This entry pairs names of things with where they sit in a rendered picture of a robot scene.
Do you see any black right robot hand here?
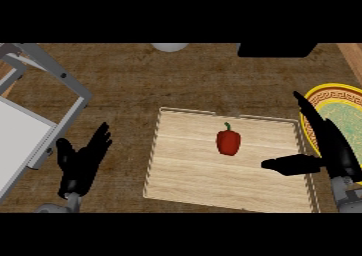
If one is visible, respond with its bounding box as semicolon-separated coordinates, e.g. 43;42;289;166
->
259;90;362;184

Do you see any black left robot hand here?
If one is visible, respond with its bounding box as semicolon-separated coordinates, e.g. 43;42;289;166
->
54;121;113;201

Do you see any yellow patterned plate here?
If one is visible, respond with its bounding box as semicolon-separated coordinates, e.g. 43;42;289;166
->
297;82;362;188

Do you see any red bell pepper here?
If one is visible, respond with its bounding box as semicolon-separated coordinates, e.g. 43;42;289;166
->
215;121;241;157

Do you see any pale wooden tray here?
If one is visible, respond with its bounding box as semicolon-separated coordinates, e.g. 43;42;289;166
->
141;106;321;214

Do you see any brown wooden board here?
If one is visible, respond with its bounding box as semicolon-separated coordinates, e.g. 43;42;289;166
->
334;43;362;91

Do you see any black appliance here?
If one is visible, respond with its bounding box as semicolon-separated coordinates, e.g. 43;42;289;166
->
235;43;318;59

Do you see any white round object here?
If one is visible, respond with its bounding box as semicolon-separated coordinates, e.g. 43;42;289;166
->
148;43;191;53

